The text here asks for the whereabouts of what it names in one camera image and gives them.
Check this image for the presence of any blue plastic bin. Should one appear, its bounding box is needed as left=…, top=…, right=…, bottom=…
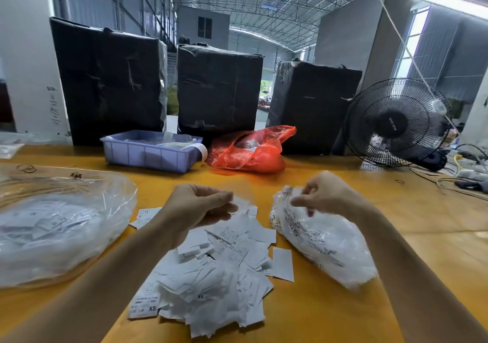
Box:
left=101, top=130, right=208, bottom=174

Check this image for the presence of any large black wrapped bale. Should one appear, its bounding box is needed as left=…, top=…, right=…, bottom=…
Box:
left=49, top=17, right=169, bottom=148
left=266, top=59, right=364, bottom=156
left=176, top=43, right=265, bottom=143

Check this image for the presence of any person's right hand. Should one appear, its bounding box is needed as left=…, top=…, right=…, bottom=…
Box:
left=290, top=170, right=378, bottom=222

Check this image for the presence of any grey cabin with window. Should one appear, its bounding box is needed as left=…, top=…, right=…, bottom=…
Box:
left=177, top=5, right=231, bottom=50

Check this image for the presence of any bundle of cables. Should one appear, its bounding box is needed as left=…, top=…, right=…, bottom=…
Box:
left=408, top=144, right=488, bottom=199

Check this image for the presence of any pile of white labels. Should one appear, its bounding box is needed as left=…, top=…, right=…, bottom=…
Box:
left=128, top=196, right=295, bottom=338

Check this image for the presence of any white pillar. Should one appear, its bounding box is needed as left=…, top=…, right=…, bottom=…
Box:
left=0, top=0, right=71, bottom=140

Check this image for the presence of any person's left forearm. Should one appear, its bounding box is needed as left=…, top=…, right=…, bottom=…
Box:
left=0, top=220, right=184, bottom=343

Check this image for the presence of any person's right forearm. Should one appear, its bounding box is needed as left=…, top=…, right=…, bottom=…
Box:
left=354, top=205, right=488, bottom=343

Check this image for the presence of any clear plastic bag black print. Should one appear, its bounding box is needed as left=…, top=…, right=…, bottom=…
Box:
left=269, top=185, right=378, bottom=290

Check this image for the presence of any large clear bag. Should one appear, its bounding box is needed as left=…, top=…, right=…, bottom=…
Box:
left=0, top=163, right=139, bottom=290

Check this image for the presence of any red plastic bag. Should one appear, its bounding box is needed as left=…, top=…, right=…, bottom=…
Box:
left=206, top=124, right=297, bottom=174

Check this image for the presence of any black table fan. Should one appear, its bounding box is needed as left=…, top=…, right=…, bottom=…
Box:
left=344, top=78, right=452, bottom=169

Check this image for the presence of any person's left hand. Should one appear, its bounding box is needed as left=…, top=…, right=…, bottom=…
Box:
left=156, top=184, right=239, bottom=247

